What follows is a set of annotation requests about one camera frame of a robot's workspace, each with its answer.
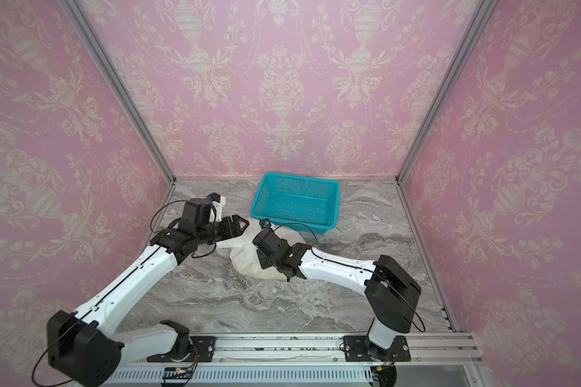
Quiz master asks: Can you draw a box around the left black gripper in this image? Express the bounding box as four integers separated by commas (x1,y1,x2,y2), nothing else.
197,213,252,246

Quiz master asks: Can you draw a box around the white plastic bag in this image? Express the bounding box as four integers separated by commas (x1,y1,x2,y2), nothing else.
217,218,287,280

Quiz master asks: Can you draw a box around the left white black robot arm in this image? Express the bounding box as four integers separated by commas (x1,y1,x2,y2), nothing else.
42,193,250,386

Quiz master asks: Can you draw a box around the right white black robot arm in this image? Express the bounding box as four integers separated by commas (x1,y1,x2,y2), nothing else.
253,228,421,362

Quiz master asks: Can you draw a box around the teal plastic basket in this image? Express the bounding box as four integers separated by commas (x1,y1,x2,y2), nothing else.
250,173,341,235

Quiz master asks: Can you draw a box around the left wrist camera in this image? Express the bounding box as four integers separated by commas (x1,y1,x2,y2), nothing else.
206,193,226,223

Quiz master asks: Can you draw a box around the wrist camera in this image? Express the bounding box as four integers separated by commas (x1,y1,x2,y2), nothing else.
259,218,272,231
206,193,226,223

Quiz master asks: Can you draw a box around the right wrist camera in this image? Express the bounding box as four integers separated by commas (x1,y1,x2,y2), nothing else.
259,218,272,231

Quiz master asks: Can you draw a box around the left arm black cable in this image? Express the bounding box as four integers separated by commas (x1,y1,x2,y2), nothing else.
31,199,219,387

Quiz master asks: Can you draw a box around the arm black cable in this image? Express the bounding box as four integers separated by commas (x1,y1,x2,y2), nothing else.
270,222,427,334
31,199,219,387

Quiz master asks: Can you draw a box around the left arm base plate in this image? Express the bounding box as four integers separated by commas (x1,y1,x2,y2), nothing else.
146,335,216,363

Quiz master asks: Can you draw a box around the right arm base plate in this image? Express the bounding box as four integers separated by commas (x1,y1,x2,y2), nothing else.
340,335,412,363

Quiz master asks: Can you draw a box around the aluminium front rail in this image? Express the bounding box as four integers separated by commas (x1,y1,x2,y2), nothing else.
104,332,490,386

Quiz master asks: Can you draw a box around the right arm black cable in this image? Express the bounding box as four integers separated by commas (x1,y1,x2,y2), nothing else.
270,222,427,334

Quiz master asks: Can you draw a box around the left aluminium corner post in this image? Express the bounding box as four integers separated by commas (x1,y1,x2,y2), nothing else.
57,0,176,184

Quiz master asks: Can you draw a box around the aluminium corner post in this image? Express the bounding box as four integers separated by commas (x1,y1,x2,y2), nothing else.
396,0,499,184
57,0,176,184

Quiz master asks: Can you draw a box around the right aluminium corner post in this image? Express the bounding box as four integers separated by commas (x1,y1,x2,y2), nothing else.
396,0,499,184

